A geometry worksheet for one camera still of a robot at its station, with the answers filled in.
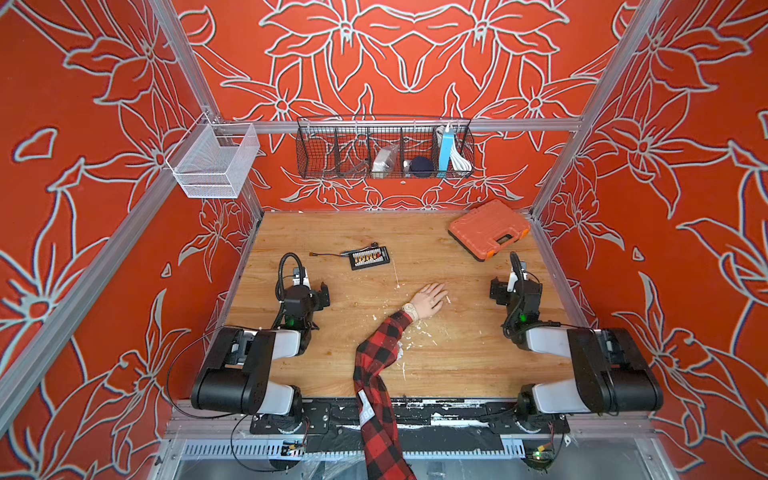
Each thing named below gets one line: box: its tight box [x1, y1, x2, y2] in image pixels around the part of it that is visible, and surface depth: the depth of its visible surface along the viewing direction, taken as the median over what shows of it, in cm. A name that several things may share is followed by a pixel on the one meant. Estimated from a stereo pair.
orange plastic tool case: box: [448, 199, 531, 262], surface depth 109 cm
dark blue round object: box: [410, 156, 434, 178], surface depth 97 cm
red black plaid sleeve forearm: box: [353, 310, 417, 480], surface depth 74 cm
